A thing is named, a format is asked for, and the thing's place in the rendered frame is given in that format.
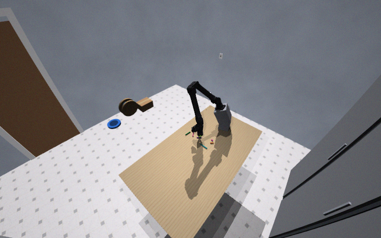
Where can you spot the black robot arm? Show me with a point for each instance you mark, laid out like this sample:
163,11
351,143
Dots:
191,89

